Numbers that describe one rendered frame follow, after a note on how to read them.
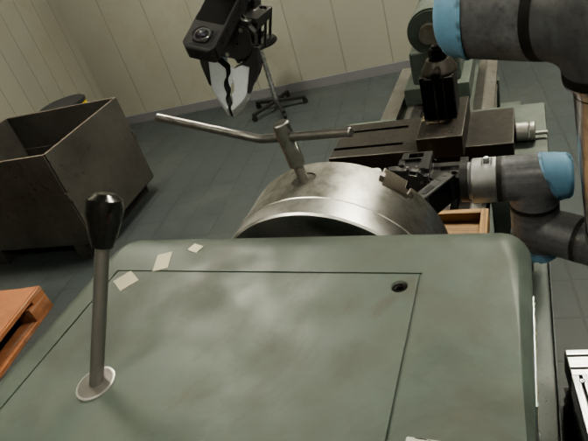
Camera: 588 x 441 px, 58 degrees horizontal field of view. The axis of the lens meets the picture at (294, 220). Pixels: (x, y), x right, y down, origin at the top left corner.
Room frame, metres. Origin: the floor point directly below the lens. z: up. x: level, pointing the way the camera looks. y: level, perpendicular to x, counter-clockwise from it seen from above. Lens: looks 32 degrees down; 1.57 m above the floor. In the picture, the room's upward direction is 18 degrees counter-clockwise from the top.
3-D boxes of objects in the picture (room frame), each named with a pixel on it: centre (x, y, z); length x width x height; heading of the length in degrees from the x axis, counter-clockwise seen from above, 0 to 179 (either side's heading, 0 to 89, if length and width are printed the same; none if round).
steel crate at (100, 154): (3.34, 1.44, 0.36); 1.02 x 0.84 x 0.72; 68
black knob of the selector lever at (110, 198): (0.40, 0.15, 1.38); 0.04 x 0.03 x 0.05; 151
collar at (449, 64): (1.13, -0.42, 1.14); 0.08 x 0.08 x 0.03
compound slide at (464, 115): (1.11, -0.41, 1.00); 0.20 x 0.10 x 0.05; 151
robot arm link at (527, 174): (0.69, -0.39, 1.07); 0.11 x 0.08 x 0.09; 61
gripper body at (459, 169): (0.77, -0.25, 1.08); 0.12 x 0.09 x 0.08; 61
